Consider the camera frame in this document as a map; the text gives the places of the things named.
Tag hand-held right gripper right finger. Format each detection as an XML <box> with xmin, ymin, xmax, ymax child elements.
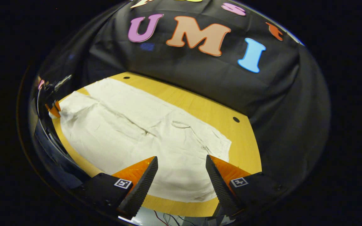
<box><xmin>206</xmin><ymin>154</ymin><xmax>285</xmax><ymax>217</ymax></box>

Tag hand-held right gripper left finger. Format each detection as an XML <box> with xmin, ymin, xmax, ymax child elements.
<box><xmin>74</xmin><ymin>156</ymin><xmax>158</xmax><ymax>220</ymax></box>

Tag red cable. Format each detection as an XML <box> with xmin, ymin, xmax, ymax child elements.
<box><xmin>153</xmin><ymin>210</ymin><xmax>169</xmax><ymax>226</ymax></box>

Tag white jeans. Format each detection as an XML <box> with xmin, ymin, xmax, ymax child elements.
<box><xmin>49</xmin><ymin>78</ymin><xmax>232</xmax><ymax>203</ymax></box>

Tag black cable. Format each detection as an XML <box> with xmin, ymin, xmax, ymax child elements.
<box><xmin>164</xmin><ymin>213</ymin><xmax>197</xmax><ymax>226</ymax></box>

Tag black backdrop cloth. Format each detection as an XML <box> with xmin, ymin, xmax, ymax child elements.
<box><xmin>33</xmin><ymin>0</ymin><xmax>331</xmax><ymax>189</ymax></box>

